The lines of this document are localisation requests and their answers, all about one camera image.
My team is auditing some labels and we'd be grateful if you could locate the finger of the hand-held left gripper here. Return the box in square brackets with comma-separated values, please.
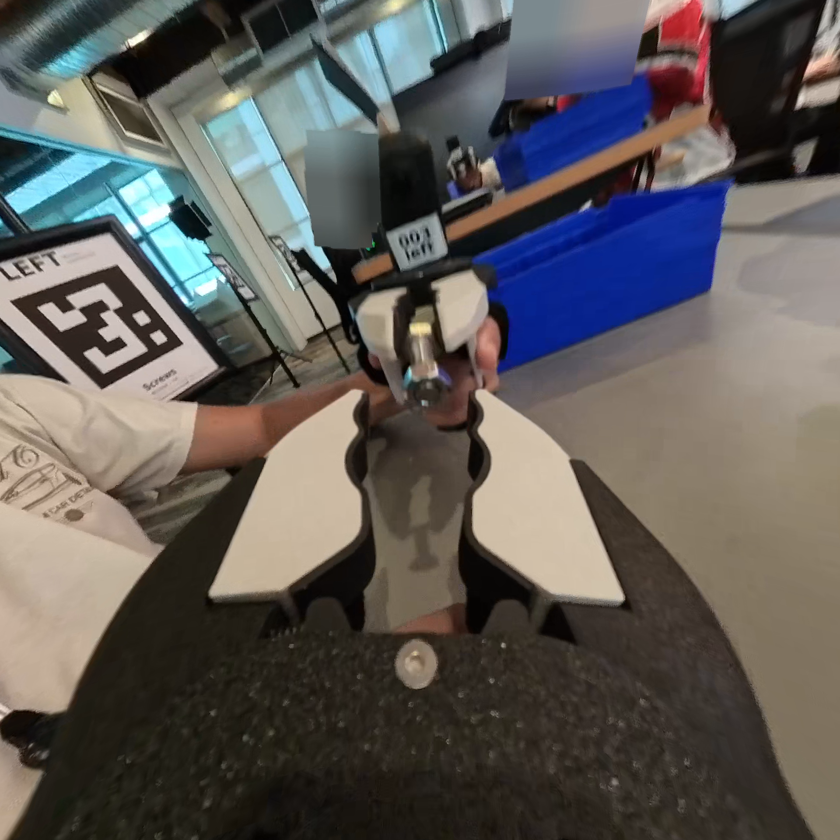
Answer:
[354, 289, 411, 406]
[433, 270, 490, 391]

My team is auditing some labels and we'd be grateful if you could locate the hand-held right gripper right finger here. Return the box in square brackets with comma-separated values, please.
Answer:
[462, 389, 626, 636]

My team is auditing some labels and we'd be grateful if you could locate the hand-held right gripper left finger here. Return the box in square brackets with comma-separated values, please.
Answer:
[208, 390, 376, 634]

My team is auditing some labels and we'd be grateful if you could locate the steel hex bolt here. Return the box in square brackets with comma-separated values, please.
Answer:
[406, 307, 439, 412]

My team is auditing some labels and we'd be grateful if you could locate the steel hex nut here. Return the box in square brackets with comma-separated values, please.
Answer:
[400, 363, 452, 403]

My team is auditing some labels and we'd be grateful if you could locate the blue plastic bin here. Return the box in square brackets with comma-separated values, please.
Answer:
[492, 75, 654, 194]
[472, 180, 732, 371]

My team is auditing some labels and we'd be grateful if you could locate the person's left forearm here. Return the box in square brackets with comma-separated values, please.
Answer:
[177, 377, 388, 473]

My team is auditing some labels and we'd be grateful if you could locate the person's left hand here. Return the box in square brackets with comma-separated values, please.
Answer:
[425, 317, 504, 431]

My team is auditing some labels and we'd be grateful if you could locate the black tripod sign stand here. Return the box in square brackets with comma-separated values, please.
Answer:
[206, 252, 299, 388]
[270, 236, 352, 375]

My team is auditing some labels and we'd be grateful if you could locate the black video bar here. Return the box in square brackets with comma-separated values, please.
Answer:
[430, 29, 500, 73]

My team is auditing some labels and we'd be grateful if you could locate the wooden desk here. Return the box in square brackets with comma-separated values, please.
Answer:
[351, 105, 713, 283]

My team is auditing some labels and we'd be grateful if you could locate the framed marker sign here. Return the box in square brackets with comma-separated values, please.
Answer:
[0, 217, 227, 401]

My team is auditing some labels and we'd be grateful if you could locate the black studio light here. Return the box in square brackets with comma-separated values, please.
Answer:
[169, 196, 212, 240]

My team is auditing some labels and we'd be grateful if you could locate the person in white shirt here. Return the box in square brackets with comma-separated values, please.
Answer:
[0, 374, 198, 716]

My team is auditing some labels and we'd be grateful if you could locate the black office chair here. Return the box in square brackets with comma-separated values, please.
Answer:
[712, 0, 828, 181]

